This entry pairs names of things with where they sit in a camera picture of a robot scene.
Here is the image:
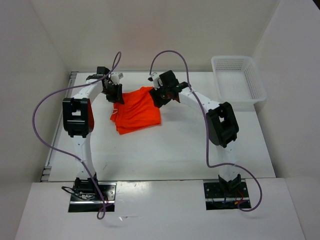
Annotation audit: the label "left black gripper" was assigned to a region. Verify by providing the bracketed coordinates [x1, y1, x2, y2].
[101, 82, 124, 105]

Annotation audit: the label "orange shorts with white drawstring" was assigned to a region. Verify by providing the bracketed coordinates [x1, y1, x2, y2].
[110, 86, 162, 135]

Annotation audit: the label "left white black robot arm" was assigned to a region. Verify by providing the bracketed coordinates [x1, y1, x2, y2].
[62, 66, 125, 200]

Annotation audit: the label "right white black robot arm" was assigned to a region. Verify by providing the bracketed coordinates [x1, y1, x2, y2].
[148, 70, 241, 197]

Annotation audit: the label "white perforated plastic basket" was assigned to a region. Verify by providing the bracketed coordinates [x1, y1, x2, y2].
[211, 55, 267, 105]

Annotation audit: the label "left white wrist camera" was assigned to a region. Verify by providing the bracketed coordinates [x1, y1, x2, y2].
[110, 72, 124, 85]

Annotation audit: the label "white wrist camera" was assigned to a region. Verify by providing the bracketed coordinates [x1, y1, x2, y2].
[110, 72, 124, 85]
[148, 72, 163, 90]

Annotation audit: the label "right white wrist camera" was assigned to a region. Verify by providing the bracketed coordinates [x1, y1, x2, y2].
[148, 72, 163, 90]

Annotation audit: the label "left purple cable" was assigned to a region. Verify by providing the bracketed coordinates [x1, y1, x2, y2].
[32, 51, 122, 220]

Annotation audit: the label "purple cable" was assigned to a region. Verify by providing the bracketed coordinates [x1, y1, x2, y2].
[32, 51, 122, 220]
[149, 50, 263, 213]

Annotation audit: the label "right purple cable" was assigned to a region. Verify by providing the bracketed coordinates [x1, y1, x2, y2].
[149, 50, 263, 213]

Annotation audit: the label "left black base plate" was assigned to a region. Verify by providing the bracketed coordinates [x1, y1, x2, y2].
[64, 182, 117, 213]

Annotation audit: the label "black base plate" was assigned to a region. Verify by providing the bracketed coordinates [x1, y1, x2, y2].
[64, 182, 117, 213]
[203, 180, 252, 211]

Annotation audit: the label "aluminium table edge rail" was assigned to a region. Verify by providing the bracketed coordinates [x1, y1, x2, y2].
[40, 71, 78, 182]

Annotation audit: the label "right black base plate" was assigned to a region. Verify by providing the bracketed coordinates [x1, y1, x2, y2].
[203, 180, 252, 211]

